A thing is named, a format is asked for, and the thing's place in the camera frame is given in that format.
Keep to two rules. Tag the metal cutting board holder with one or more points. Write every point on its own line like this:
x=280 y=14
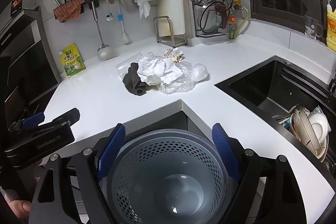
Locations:
x=170 y=40

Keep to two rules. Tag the small dark screen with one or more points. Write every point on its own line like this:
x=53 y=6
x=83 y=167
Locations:
x=17 y=3

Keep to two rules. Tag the black kitchen sink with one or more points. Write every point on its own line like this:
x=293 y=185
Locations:
x=262 y=87

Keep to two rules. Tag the gas valve with orange dial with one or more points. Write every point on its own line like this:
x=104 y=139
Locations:
x=232 y=19

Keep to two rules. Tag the beige plate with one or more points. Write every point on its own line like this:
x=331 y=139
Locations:
x=304 y=124

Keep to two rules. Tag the dark range hood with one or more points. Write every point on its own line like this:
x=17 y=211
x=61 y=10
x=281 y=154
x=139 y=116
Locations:
x=34 y=37

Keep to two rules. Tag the black cloth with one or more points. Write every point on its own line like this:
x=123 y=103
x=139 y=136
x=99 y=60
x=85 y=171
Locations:
x=132 y=79

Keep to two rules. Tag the yellow dish soap bottle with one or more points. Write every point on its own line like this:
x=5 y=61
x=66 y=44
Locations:
x=331 y=29

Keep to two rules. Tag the glass mug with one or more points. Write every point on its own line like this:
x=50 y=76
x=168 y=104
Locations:
x=311 y=27

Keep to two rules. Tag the orange dishcloth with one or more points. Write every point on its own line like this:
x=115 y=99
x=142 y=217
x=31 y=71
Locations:
x=68 y=10

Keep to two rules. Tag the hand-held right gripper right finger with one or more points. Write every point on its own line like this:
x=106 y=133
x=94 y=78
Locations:
x=225 y=150

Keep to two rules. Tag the white bowl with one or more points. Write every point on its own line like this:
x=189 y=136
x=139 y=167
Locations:
x=320 y=127

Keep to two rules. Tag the dark pot lid rack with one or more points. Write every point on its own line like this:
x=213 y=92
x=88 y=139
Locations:
x=210 y=35

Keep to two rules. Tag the steel ladle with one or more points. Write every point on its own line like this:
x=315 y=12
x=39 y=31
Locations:
x=105 y=53

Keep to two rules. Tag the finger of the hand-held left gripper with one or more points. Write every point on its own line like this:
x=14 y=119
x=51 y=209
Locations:
x=32 y=119
x=69 y=114

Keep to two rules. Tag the clear plastic bag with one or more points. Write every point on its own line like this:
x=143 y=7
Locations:
x=189 y=74

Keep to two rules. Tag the clear plastic packaging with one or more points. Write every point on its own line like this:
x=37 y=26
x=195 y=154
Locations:
x=126 y=64

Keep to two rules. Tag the yellow green seasoning pouch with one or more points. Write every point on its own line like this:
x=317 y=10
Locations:
x=72 y=61

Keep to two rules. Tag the crumpled candy wrapper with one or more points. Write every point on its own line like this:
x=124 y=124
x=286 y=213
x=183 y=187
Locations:
x=172 y=53

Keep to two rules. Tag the small steel spoon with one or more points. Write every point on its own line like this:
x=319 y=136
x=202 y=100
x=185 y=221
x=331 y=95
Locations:
x=109 y=16

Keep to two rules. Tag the glass pot lid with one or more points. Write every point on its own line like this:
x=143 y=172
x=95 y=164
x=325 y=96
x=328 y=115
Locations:
x=210 y=19

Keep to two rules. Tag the person's left hand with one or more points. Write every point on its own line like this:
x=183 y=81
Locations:
x=21 y=209

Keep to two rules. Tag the white cutting board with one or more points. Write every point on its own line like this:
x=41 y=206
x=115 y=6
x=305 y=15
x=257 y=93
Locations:
x=170 y=3

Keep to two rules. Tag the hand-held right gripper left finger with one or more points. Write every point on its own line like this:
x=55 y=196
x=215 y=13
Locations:
x=110 y=153

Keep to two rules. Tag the grey perforated drain basket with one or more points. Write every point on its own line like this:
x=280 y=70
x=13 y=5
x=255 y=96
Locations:
x=168 y=161

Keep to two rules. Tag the brown silicone mitt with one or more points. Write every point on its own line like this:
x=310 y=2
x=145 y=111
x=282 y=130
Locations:
x=223 y=16

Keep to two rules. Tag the white plastic bag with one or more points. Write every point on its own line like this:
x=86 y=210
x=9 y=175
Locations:
x=157 y=69

